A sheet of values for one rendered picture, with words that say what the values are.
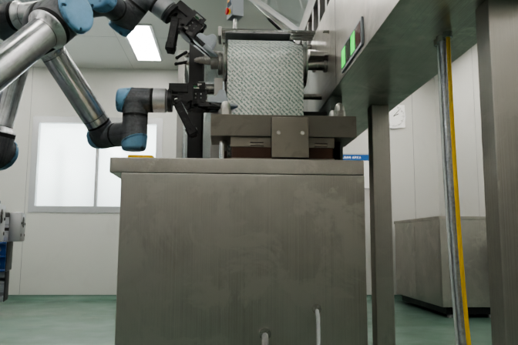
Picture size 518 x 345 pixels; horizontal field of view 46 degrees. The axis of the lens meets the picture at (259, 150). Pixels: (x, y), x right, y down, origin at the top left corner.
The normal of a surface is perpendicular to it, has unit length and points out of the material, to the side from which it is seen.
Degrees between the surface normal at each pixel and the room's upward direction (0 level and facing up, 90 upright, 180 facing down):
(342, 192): 90
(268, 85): 90
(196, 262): 90
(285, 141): 90
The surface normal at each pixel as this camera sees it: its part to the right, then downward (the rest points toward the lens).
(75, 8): 0.87, -0.16
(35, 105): 0.06, -0.15
